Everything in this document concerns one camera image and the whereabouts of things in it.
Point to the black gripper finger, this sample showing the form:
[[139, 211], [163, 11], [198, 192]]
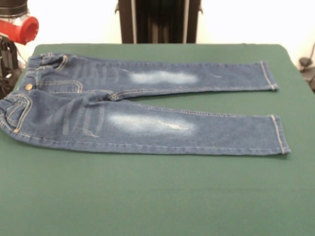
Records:
[[5, 52], [14, 55]]

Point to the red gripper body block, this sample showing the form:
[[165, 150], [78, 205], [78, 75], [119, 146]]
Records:
[[22, 30]]

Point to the blue denim jeans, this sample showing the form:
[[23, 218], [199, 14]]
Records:
[[172, 118]]

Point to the dark green table cloth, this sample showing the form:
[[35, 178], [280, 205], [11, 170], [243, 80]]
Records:
[[147, 196]]

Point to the black round stand base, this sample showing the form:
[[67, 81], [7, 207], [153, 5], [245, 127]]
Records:
[[305, 61]]

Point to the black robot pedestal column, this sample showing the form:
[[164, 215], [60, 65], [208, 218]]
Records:
[[160, 19]]

